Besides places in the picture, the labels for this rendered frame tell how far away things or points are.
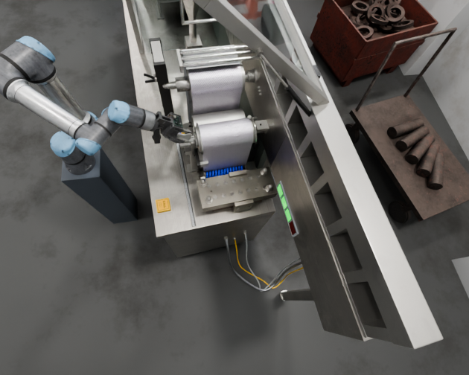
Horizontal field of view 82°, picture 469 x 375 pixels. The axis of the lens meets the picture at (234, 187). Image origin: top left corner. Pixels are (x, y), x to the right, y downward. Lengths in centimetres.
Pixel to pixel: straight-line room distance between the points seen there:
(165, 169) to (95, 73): 204
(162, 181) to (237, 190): 44
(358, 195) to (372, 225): 9
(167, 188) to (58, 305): 139
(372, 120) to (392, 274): 225
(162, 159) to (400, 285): 129
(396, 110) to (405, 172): 68
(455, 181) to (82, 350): 331
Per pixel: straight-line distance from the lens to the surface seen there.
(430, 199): 282
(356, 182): 84
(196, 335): 233
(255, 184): 142
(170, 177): 157
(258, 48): 67
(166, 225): 148
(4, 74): 130
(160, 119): 110
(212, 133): 121
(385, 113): 306
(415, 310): 83
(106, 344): 244
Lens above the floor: 232
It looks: 67 degrees down
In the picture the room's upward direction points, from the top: 14 degrees clockwise
